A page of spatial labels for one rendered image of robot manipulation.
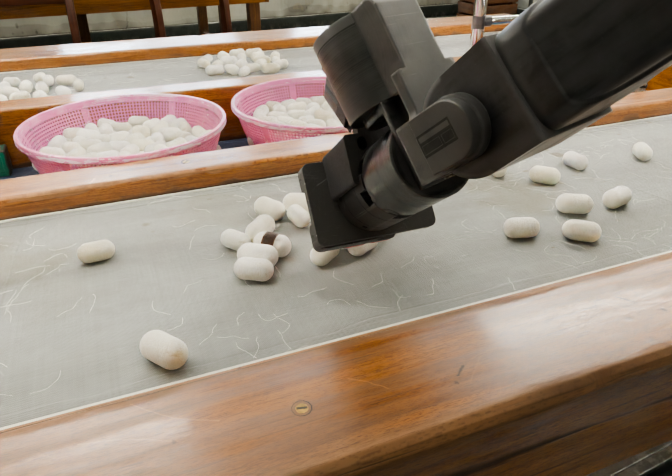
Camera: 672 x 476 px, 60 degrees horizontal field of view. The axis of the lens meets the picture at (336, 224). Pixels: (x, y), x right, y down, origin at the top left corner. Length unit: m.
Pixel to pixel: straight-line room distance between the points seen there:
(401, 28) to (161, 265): 0.30
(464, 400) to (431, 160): 0.14
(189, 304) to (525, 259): 0.29
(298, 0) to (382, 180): 5.66
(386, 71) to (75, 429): 0.27
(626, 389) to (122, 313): 0.36
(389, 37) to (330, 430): 0.22
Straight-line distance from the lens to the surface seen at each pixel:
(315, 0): 6.08
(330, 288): 0.48
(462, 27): 1.57
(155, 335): 0.42
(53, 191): 0.66
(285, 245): 0.51
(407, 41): 0.36
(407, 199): 0.36
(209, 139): 0.75
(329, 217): 0.44
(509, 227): 0.57
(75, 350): 0.46
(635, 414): 0.46
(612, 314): 0.46
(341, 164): 0.41
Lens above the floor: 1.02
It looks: 28 degrees down
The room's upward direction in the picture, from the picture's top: straight up
